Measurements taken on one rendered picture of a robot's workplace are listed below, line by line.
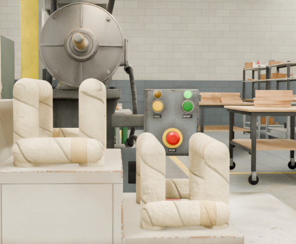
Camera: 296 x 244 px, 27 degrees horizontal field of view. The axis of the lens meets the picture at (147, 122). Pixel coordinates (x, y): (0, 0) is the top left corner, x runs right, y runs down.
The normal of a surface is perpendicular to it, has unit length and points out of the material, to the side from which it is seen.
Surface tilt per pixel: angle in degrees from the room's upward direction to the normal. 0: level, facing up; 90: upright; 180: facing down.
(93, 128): 90
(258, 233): 0
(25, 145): 62
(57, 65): 95
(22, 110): 90
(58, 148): 80
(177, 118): 90
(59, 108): 107
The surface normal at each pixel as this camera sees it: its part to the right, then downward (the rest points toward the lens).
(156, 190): 0.22, 0.05
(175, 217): 0.05, 0.19
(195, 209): 0.05, -0.42
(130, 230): 0.00, -1.00
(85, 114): -0.39, 0.04
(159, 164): 0.51, 0.04
